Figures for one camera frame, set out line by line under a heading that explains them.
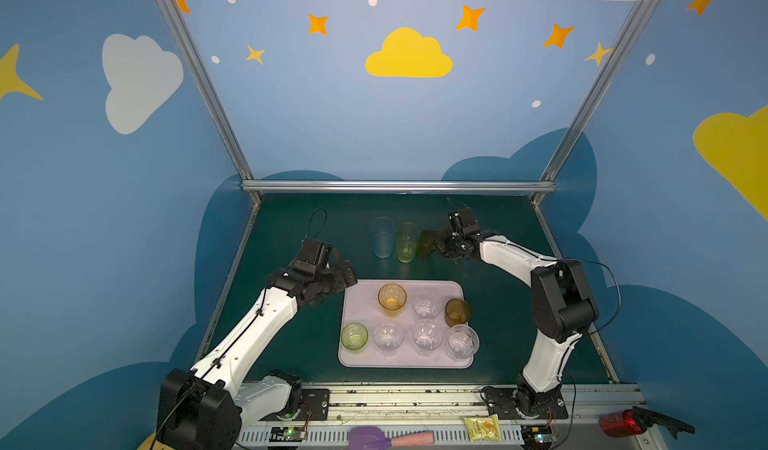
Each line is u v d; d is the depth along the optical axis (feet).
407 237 3.32
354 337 2.76
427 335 2.82
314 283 1.80
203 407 1.24
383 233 3.27
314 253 2.02
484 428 2.31
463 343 2.76
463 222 2.52
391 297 3.00
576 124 3.23
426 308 2.90
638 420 2.02
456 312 2.90
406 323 2.84
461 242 2.44
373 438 2.31
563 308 1.65
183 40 2.52
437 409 2.46
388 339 2.76
